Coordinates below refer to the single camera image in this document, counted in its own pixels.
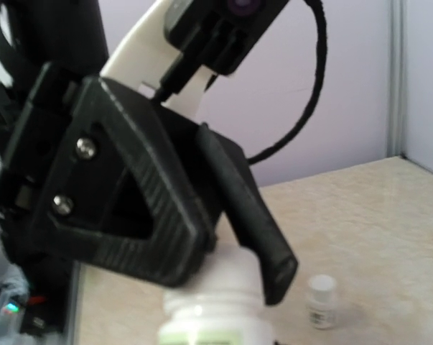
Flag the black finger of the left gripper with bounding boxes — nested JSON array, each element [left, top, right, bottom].
[[196, 124, 299, 305]]

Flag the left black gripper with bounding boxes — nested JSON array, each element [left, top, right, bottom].
[[0, 63, 246, 288]]

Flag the white cap of bottle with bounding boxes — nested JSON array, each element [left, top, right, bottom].
[[164, 244, 264, 308]]

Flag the white pill bottle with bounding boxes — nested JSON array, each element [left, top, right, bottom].
[[157, 292, 275, 344], [307, 274, 337, 329]]

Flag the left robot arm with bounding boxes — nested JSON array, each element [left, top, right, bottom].
[[0, 1, 298, 305]]

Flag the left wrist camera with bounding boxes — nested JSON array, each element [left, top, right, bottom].
[[99, 0, 291, 116]]

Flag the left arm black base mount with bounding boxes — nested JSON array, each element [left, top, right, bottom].
[[20, 258, 73, 336]]

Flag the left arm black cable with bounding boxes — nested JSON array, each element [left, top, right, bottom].
[[246, 0, 330, 166]]

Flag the left aluminium frame post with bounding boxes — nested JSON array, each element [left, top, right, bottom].
[[386, 1, 407, 157]]

